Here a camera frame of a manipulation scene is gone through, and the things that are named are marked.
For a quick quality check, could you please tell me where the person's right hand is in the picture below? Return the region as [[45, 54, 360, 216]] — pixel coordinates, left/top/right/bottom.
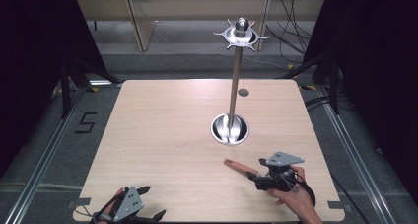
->
[[266, 165, 317, 216]]

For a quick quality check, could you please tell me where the bundle of black floor cables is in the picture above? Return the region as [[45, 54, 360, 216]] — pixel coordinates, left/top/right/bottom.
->
[[264, 0, 313, 56]]

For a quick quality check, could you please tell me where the light wooden cabinet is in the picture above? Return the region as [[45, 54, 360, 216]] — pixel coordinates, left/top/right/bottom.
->
[[75, 0, 327, 52]]

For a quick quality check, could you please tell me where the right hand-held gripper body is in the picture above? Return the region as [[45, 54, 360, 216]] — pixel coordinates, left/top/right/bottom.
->
[[253, 150, 306, 193]]

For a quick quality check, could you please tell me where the left hand-held gripper cable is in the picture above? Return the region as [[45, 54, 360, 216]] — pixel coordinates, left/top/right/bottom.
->
[[73, 204, 97, 219]]

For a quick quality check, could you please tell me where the black wrist strap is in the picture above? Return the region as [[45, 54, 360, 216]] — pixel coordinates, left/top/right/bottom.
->
[[295, 173, 317, 208]]

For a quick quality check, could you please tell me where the right hand-held gripper cable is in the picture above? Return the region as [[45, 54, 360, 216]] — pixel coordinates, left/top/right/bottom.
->
[[328, 173, 363, 224]]

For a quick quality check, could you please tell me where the wooden handled utensil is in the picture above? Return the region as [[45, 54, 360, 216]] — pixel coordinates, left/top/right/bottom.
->
[[223, 158, 261, 178]]

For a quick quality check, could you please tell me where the hand-held gripper cable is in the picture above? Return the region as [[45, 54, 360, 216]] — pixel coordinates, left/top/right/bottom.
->
[[328, 173, 363, 224], [73, 204, 97, 219]]

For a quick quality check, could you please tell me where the aluminium floor rail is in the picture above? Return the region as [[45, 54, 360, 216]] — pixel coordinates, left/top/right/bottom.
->
[[314, 85, 409, 224], [2, 85, 87, 224]]

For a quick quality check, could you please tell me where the metal utensil rack stand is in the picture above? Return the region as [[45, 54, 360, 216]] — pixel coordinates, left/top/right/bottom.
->
[[209, 17, 270, 147]]

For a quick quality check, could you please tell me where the person's left hand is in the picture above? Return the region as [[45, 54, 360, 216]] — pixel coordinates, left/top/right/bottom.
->
[[95, 187, 126, 224]]

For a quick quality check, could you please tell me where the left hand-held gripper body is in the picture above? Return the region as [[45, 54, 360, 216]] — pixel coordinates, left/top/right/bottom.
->
[[92, 186, 156, 224]]

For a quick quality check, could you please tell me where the black metal stand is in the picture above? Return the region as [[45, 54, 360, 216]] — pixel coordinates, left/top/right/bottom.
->
[[277, 51, 341, 115], [59, 56, 123, 120]]

